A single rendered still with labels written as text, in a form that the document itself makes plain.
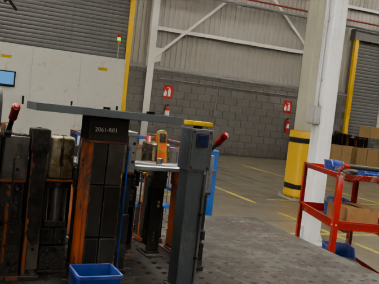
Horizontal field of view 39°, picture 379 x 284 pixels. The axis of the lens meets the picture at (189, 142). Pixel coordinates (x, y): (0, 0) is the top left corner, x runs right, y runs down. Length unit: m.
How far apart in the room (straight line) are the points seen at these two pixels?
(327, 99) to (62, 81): 5.25
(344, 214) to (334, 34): 2.38
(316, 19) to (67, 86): 4.25
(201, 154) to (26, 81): 8.09
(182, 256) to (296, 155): 7.28
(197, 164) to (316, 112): 4.11
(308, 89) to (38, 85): 4.42
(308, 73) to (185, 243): 7.41
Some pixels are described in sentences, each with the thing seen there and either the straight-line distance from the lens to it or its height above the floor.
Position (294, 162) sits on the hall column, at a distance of 8.74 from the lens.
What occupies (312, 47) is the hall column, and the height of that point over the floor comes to 2.41.
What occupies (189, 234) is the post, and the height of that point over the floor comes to 0.85.
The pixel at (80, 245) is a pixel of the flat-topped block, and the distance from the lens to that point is 1.38.
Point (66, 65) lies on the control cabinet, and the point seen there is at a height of 1.76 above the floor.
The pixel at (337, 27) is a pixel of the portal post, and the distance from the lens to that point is 5.64.
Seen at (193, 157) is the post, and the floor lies 1.06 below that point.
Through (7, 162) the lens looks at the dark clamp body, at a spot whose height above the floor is 1.01.
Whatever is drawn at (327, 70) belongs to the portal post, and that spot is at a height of 1.75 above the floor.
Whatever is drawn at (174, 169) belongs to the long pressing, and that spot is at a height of 1.00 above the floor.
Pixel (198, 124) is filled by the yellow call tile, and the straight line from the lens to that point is 1.44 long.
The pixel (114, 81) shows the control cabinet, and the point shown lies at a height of 1.59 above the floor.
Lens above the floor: 1.18
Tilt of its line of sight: 3 degrees down
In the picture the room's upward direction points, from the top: 6 degrees clockwise
